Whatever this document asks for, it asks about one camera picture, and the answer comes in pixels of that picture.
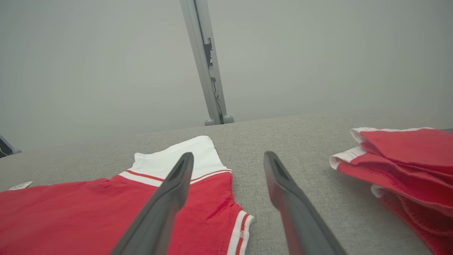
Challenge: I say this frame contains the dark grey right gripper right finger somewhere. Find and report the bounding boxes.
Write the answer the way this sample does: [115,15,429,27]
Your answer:
[264,152,349,255]

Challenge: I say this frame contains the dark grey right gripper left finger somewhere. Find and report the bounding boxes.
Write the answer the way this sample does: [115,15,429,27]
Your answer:
[110,152,195,255]

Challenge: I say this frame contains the red and white jersey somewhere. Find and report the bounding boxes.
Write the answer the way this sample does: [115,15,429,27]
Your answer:
[0,136,254,255]

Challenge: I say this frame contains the red shorts with white trim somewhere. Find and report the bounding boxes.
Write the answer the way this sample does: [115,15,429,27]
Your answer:
[329,127,453,255]

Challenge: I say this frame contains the grey metal post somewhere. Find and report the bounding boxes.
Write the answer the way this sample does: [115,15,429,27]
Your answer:
[0,135,22,158]
[180,0,235,126]

